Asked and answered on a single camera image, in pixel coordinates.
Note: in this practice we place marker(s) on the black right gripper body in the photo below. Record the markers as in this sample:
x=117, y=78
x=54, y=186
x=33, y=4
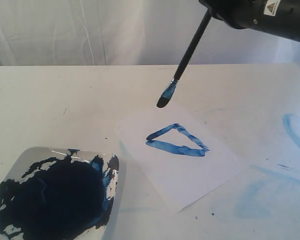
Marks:
x=280, y=18

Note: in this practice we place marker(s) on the black handled paintbrush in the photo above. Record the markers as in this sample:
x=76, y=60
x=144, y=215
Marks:
x=167, y=94

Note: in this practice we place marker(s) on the white paper sheet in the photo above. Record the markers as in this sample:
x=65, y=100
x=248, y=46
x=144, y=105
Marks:
x=182, y=159

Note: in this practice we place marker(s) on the white paint tray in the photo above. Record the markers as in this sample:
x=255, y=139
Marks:
x=58, y=194

